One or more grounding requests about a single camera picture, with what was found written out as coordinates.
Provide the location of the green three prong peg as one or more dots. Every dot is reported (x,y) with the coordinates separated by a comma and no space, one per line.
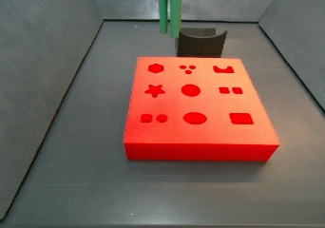
(170,13)

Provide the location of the dark grey curved block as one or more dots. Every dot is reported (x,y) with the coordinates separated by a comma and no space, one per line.
(201,42)

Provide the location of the red shape sorter block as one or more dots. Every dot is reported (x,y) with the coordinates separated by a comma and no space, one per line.
(196,111)

